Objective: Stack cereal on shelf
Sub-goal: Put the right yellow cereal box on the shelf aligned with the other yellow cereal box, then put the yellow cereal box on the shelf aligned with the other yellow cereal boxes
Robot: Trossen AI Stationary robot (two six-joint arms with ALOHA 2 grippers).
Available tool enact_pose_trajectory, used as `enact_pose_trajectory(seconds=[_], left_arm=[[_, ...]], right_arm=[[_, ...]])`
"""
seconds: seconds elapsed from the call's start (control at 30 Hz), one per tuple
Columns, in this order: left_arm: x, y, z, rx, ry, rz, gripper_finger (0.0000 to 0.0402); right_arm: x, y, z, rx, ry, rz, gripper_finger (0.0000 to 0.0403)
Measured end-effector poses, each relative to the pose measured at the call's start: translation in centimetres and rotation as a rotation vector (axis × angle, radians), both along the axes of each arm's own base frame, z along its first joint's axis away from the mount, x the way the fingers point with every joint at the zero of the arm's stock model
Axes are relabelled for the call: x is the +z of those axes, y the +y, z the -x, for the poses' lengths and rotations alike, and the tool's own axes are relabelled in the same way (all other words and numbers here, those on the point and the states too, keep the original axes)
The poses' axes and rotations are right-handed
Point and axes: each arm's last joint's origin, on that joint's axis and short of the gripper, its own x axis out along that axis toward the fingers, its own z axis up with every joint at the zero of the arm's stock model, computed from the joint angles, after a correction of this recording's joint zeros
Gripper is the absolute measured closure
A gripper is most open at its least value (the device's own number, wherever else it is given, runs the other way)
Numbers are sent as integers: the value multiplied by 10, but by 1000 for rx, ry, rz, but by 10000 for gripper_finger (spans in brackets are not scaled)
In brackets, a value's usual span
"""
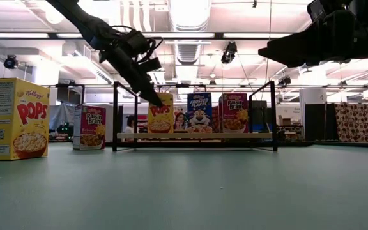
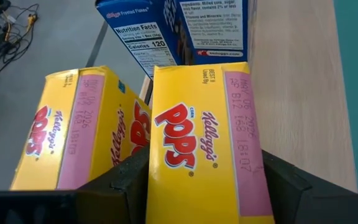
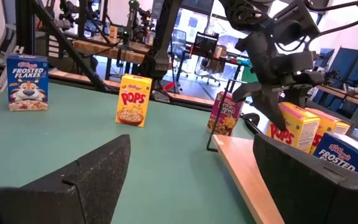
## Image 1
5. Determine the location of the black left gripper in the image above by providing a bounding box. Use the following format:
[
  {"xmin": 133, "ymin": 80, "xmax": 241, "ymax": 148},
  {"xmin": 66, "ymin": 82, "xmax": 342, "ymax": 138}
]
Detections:
[{"xmin": 99, "ymin": 31, "xmax": 165, "ymax": 108}]

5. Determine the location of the yellow Corn Pops cereal box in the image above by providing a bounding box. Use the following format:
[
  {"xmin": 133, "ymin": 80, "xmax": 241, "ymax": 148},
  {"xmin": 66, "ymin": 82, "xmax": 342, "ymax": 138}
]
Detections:
[
  {"xmin": 0, "ymin": 77, "xmax": 50, "ymax": 162},
  {"xmin": 147, "ymin": 92, "xmax": 174, "ymax": 134}
]

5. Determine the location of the blue Frosted Flakes cereal box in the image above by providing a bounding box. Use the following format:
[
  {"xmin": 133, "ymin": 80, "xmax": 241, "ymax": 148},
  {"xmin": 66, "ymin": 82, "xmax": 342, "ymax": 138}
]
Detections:
[{"xmin": 187, "ymin": 92, "xmax": 213, "ymax": 134}]

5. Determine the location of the purple Raisin Bran cereal box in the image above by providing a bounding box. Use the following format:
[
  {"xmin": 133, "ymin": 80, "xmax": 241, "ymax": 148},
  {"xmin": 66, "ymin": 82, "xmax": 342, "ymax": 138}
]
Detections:
[
  {"xmin": 221, "ymin": 93, "xmax": 249, "ymax": 134},
  {"xmin": 72, "ymin": 104, "xmax": 107, "ymax": 151}
]

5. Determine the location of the person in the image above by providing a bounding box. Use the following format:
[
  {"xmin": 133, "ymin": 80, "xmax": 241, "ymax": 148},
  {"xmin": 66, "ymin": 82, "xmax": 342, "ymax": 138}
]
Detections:
[
  {"xmin": 173, "ymin": 111, "xmax": 188, "ymax": 131},
  {"xmin": 123, "ymin": 114, "xmax": 137, "ymax": 143}
]

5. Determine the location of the black spotlight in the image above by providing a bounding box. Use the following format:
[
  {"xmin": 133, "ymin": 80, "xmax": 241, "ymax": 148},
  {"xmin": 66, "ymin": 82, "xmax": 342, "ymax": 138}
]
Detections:
[
  {"xmin": 220, "ymin": 41, "xmax": 238, "ymax": 65},
  {"xmin": 277, "ymin": 75, "xmax": 293, "ymax": 87}
]

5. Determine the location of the black metal stand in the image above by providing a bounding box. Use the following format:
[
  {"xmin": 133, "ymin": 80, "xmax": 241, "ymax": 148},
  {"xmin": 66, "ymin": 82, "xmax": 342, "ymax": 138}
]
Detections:
[{"xmin": 49, "ymin": 81, "xmax": 86, "ymax": 106}]

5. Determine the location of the black partition panel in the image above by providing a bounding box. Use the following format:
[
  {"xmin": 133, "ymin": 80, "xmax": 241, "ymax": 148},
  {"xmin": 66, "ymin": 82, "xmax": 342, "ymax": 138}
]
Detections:
[
  {"xmin": 252, "ymin": 100, "xmax": 268, "ymax": 132},
  {"xmin": 304, "ymin": 103, "xmax": 335, "ymax": 142}
]

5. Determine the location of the brown patterned fabric partition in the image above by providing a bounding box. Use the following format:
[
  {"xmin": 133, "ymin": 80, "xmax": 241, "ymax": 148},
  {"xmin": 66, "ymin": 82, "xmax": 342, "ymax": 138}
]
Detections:
[{"xmin": 333, "ymin": 102, "xmax": 368, "ymax": 143}]

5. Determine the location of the cardboard box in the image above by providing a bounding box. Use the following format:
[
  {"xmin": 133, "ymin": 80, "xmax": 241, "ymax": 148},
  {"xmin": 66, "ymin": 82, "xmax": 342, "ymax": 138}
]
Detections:
[{"xmin": 277, "ymin": 115, "xmax": 293, "ymax": 127}]

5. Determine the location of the grey tarp cover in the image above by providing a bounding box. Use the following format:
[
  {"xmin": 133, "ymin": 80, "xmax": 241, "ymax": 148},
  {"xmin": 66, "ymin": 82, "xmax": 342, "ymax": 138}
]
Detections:
[{"xmin": 49, "ymin": 102, "xmax": 76, "ymax": 132}]

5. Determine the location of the dark equipment with green lights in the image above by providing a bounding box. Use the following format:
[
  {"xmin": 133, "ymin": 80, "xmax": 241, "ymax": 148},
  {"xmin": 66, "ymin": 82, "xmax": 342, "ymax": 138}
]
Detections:
[{"xmin": 49, "ymin": 123, "xmax": 73, "ymax": 142}]

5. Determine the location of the green table mat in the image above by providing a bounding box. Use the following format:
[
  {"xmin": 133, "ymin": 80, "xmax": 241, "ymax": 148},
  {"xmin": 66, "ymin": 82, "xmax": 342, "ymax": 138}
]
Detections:
[{"xmin": 0, "ymin": 142, "xmax": 368, "ymax": 230}]

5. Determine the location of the black light bar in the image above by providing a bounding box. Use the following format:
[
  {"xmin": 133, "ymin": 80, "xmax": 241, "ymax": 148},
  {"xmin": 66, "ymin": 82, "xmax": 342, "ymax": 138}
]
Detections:
[{"xmin": 0, "ymin": 31, "xmax": 295, "ymax": 41}]

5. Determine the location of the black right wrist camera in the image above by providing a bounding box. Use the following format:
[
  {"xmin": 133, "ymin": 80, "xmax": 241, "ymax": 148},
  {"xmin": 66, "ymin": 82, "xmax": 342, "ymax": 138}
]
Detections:
[{"xmin": 306, "ymin": 0, "xmax": 335, "ymax": 23}]

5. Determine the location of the silver ventilation duct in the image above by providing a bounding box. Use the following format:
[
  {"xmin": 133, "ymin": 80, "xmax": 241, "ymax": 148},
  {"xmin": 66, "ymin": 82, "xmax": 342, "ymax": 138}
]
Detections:
[{"xmin": 167, "ymin": 0, "xmax": 212, "ymax": 75}]

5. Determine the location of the black aluminium table frame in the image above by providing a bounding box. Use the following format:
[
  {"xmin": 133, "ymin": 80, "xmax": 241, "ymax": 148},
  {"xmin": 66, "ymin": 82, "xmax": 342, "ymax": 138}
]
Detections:
[{"xmin": 105, "ymin": 140, "xmax": 368, "ymax": 148}]

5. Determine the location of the black mounted camera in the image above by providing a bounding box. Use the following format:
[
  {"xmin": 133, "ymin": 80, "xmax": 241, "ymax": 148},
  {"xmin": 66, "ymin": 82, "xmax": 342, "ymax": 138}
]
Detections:
[{"xmin": 3, "ymin": 54, "xmax": 19, "ymax": 70}]

